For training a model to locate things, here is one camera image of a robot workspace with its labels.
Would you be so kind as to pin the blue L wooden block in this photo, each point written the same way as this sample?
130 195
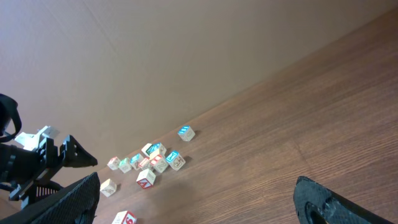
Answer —
136 160

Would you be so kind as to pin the green Z wooden block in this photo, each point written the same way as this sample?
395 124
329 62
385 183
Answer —
124 165

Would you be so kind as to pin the red letter wooden block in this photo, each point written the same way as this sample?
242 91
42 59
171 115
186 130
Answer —
113 163

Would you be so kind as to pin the plain animal wooden block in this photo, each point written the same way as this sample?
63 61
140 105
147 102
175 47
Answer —
146 148

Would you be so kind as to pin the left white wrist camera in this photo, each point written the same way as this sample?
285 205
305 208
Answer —
31 141

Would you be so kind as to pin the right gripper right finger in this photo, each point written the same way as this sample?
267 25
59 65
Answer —
316 204

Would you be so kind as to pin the yellow S wooden block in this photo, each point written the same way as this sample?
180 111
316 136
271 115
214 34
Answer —
108 187

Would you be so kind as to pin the number 2 wooden block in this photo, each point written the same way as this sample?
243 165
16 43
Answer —
125 217

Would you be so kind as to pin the blue H wooden block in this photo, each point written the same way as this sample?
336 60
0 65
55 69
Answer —
186 133

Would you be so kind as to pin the red I wooden block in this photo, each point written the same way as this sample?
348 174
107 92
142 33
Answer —
145 164

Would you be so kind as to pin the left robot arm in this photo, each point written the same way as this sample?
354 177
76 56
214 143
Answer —
11 122

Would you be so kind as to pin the red edged animal block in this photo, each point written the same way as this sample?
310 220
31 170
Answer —
146 179

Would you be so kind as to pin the blue X wooden block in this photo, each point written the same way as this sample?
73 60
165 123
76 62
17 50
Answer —
175 160

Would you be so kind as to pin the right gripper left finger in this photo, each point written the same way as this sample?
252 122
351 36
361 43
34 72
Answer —
76 203

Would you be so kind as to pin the blue D wooden block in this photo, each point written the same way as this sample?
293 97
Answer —
157 146

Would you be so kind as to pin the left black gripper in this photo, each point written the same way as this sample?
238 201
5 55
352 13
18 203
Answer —
26 175

